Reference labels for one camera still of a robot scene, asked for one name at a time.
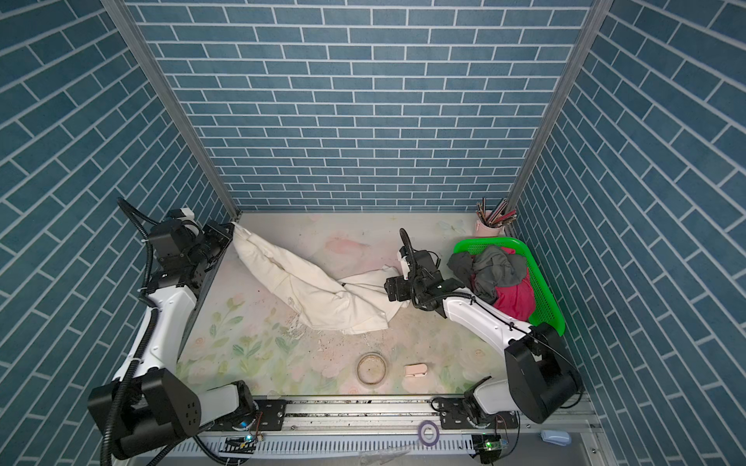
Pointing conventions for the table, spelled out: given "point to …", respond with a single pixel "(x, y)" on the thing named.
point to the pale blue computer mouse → (556, 437)
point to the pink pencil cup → (482, 230)
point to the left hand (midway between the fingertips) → (235, 220)
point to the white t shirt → (351, 303)
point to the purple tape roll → (423, 423)
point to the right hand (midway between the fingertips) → (395, 280)
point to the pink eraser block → (416, 370)
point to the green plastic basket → (545, 309)
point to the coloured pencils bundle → (495, 217)
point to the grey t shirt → (489, 269)
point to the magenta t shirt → (517, 300)
